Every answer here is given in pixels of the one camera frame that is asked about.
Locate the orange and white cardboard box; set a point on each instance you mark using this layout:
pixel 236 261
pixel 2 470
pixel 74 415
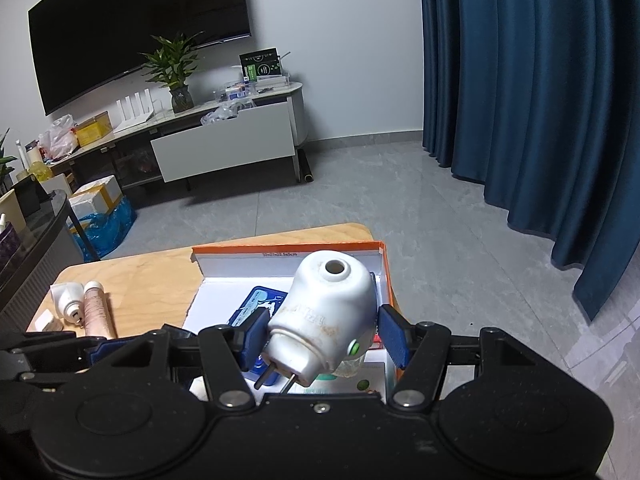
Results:
pixel 225 265

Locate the crumpled clear plastic bag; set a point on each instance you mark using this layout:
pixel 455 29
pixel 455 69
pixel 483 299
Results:
pixel 225 112

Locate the black wall television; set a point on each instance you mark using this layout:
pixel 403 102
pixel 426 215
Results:
pixel 135 25

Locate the black and green box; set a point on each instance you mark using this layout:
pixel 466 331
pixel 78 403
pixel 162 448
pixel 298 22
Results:
pixel 260 64

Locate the green plant in glass vase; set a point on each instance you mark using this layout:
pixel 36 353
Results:
pixel 172 67

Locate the white cabinet drawer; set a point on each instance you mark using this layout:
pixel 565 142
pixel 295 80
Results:
pixel 225 145

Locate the blue plastic bag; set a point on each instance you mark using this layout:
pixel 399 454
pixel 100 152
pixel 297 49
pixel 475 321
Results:
pixel 107 232

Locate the small white block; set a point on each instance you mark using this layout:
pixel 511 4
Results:
pixel 47 321

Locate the blue tissue pack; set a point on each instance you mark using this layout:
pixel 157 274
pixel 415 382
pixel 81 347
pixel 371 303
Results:
pixel 252 305

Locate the green and white box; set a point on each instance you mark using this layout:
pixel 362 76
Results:
pixel 371 377

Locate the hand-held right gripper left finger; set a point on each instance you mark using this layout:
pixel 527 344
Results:
pixel 254 334

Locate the dark blue curtain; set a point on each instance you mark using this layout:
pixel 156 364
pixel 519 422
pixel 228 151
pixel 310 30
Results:
pixel 540 100

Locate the green leafy plant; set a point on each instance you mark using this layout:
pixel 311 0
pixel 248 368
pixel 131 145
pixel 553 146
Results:
pixel 5 160

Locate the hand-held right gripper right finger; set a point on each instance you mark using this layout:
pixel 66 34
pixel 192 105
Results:
pixel 392 334

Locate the yellow cardboard box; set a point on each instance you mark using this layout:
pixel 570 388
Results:
pixel 93 130

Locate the clear plastic organizer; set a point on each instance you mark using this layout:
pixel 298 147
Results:
pixel 250 91

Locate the beige box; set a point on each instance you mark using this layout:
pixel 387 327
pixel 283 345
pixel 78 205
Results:
pixel 11 214

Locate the white router with antennas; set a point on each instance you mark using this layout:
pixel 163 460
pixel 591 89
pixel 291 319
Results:
pixel 134 112

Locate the white and black television cabinet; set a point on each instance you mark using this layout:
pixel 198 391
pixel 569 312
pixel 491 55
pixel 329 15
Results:
pixel 125 162

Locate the black rolled mat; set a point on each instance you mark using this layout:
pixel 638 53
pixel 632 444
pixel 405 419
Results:
pixel 306 165

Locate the stacked white cardboard boxes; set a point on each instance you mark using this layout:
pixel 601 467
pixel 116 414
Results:
pixel 95 200

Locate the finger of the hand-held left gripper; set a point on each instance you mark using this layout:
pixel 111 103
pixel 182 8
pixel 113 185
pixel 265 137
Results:
pixel 50 378
pixel 98 349

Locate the pink tube bottle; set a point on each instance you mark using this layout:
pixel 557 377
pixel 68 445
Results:
pixel 97 310

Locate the white and red plastic bag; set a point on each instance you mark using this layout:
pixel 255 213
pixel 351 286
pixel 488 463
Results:
pixel 59 140

